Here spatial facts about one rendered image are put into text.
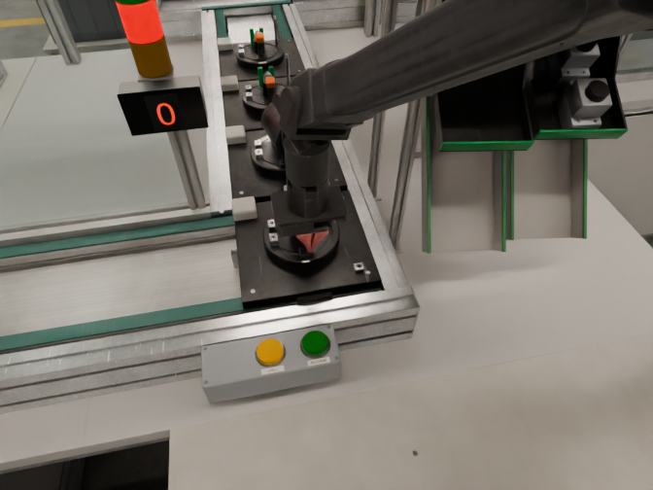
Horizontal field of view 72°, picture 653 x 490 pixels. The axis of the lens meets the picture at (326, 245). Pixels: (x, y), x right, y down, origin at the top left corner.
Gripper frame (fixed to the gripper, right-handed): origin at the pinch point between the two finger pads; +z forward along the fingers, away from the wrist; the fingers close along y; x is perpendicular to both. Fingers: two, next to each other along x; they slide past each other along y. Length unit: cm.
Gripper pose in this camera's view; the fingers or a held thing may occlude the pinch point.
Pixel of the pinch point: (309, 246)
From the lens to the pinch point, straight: 70.4
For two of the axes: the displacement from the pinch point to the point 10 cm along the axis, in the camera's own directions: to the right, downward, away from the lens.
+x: 1.9, 7.4, -6.5
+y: -9.8, 1.4, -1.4
